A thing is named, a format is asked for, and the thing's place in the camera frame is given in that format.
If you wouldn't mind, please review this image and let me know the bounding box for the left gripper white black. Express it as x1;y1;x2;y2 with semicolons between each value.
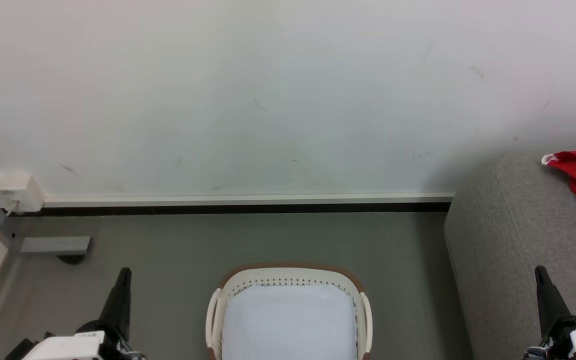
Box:
5;267;145;360

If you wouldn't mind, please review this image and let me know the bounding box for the white cloth basket liner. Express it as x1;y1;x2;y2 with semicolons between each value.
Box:
220;283;359;360

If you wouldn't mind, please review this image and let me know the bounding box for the white laundry basket brown rim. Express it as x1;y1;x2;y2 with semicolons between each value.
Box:
205;262;374;360

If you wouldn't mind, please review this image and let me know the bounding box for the grey fabric sofa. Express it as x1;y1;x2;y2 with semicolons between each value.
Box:
443;147;576;360

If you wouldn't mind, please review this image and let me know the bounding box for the white and black baseboard strip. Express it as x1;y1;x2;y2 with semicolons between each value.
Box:
10;192;457;218

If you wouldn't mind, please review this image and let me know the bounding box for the grey metal frame with foot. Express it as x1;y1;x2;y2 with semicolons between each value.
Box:
0;171;93;351

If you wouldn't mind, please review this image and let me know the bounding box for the white wall socket box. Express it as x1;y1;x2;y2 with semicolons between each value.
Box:
0;172;47;216

